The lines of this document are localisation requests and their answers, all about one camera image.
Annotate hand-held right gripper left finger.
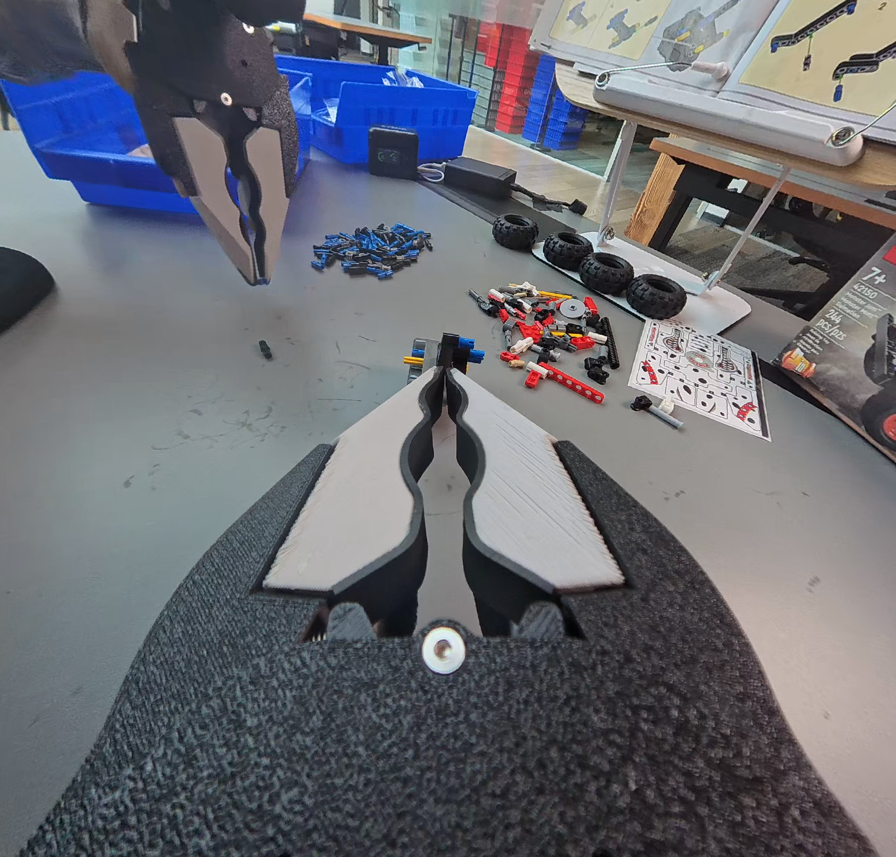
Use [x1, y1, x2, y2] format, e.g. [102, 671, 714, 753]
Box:
[262, 365, 449, 638]

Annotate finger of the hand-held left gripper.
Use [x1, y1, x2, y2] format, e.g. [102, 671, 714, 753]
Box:
[240, 122, 291, 281]
[172, 115, 260, 287]

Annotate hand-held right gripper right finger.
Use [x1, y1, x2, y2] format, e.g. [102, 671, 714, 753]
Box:
[446, 370, 626, 637]

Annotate partly built brick assembly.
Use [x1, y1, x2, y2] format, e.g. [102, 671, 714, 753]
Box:
[403, 333, 487, 389]

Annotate person's left forearm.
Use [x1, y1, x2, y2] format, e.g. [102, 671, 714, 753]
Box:
[0, 0, 85, 81]

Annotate wooden background desk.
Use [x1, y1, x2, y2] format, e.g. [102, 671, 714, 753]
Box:
[301, 13, 433, 67]

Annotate grey desk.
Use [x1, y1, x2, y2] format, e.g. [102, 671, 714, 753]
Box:
[0, 129, 896, 857]

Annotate pile of blue black pins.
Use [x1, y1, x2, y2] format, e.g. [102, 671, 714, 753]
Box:
[311, 223, 434, 281]

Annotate black cube device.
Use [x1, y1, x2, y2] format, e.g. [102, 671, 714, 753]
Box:
[368, 126, 420, 179]

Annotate red beam with holes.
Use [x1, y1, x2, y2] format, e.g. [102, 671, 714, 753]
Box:
[525, 362, 606, 406]

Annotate large blue plastic bin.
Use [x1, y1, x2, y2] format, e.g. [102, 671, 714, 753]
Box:
[0, 69, 314, 215]

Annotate pile of mixed brick parts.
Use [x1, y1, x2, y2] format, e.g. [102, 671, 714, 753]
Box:
[470, 281, 610, 382]

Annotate white sticker sheet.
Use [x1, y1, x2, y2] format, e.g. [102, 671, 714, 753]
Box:
[628, 318, 772, 442]

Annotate black power adapter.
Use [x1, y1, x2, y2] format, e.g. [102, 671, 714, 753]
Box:
[444, 157, 518, 199]

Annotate black round pad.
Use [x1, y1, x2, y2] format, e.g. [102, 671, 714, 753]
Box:
[0, 246, 56, 334]

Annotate black toy tire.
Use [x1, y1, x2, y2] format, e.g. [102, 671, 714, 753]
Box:
[579, 252, 635, 295]
[542, 232, 595, 273]
[625, 274, 688, 320]
[492, 213, 540, 250]

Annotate stacks of red blue bins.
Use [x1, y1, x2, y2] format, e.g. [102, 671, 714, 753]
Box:
[483, 20, 599, 151]

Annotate wooden side table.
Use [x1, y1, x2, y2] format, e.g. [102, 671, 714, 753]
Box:
[625, 136, 896, 252]

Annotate toy set cardboard box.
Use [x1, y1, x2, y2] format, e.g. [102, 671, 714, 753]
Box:
[772, 230, 896, 466]

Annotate black office chair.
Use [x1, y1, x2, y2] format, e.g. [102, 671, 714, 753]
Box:
[735, 251, 837, 312]

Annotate building instruction booklet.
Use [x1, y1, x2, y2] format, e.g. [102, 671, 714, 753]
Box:
[528, 0, 896, 137]

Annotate white book stand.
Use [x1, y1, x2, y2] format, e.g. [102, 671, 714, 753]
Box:
[530, 52, 896, 336]

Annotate black cable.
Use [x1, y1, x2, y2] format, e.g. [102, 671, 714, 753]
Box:
[510, 183, 588, 215]

